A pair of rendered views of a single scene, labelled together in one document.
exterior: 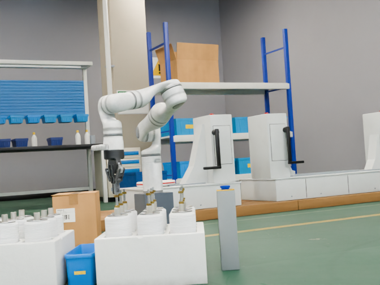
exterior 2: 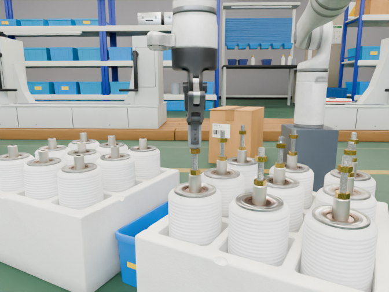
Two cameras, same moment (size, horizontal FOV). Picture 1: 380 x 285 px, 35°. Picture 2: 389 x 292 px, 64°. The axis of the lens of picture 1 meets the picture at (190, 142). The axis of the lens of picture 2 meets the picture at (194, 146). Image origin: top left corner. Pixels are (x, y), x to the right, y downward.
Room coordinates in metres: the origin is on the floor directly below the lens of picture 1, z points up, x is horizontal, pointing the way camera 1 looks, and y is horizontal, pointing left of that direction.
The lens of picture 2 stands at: (1.72, 0.03, 0.44)
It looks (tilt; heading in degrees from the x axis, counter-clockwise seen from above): 11 degrees down; 29
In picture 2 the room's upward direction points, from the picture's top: straight up
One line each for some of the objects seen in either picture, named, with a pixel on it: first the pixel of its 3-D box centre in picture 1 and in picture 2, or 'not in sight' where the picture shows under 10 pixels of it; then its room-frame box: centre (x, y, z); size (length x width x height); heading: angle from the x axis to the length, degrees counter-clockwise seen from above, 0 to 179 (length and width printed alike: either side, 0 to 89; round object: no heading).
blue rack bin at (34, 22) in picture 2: not in sight; (39, 25); (5.29, 4.88, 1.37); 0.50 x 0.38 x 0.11; 27
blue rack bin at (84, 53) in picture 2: not in sight; (94, 55); (5.68, 4.10, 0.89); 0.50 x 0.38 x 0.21; 28
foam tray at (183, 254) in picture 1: (154, 253); (274, 258); (2.30, 0.16, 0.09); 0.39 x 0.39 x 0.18; 0
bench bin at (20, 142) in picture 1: (20, 143); (242, 62); (7.43, 2.12, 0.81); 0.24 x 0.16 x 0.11; 29
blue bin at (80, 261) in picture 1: (86, 263); (171, 234); (2.34, 0.43, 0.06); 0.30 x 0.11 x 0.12; 0
